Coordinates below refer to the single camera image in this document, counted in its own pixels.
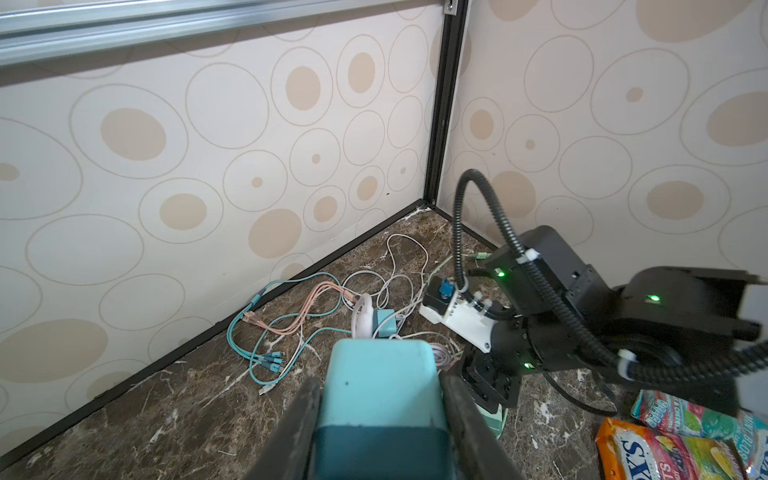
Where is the silver aluminium rail horizontal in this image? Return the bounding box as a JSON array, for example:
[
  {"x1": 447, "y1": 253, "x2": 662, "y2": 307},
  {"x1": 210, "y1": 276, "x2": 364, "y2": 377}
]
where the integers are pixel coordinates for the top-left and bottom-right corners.
[{"x1": 0, "y1": 0, "x2": 421, "y2": 67}]

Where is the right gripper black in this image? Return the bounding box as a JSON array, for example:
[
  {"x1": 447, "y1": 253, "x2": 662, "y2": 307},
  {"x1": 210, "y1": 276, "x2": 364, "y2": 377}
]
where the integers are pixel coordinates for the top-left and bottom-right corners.
[{"x1": 460, "y1": 225, "x2": 618, "y2": 411}]

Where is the teal multi-head cable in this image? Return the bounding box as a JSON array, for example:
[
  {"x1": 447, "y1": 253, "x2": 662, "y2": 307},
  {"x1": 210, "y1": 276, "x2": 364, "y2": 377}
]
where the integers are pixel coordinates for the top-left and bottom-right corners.
[{"x1": 226, "y1": 271, "x2": 355, "y2": 388}]

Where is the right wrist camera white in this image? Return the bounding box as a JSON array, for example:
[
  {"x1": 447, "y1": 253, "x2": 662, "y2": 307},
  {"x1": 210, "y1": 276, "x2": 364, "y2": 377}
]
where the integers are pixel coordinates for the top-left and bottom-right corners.
[{"x1": 419, "y1": 277, "x2": 496, "y2": 354}]

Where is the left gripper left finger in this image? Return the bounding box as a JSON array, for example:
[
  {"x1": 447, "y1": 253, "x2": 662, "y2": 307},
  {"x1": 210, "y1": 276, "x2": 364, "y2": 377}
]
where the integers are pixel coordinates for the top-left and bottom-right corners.
[{"x1": 244, "y1": 377, "x2": 321, "y2": 480}]

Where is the pink multi-head cable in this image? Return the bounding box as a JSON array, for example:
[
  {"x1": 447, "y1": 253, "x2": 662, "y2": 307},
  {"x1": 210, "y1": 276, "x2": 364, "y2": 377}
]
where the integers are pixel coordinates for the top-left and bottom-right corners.
[{"x1": 242, "y1": 280, "x2": 361, "y2": 337}]

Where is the green Fox's candy bag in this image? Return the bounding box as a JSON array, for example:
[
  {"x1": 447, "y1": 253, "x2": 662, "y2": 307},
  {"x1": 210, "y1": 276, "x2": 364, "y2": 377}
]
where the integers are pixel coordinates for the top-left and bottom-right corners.
[{"x1": 631, "y1": 390, "x2": 767, "y2": 479}]

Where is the orange Fox's candy bag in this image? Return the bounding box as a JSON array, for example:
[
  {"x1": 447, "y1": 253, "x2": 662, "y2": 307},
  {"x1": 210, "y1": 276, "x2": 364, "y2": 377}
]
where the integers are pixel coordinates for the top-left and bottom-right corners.
[{"x1": 596, "y1": 418, "x2": 748, "y2": 480}]

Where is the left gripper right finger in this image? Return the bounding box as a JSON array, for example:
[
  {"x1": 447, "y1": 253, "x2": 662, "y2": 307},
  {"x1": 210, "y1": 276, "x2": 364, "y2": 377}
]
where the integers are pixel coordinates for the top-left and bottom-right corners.
[{"x1": 440, "y1": 372, "x2": 524, "y2": 480}]

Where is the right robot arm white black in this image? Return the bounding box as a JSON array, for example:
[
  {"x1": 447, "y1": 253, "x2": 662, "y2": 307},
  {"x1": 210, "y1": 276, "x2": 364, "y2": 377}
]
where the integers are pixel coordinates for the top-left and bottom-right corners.
[{"x1": 458, "y1": 225, "x2": 762, "y2": 409}]

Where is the teal charger plug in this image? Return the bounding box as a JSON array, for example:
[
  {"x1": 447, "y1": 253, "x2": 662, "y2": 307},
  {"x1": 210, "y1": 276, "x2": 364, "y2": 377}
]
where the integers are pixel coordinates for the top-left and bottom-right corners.
[
  {"x1": 477, "y1": 405, "x2": 508, "y2": 439},
  {"x1": 309, "y1": 339, "x2": 456, "y2": 479},
  {"x1": 373, "y1": 309, "x2": 398, "y2": 338}
]

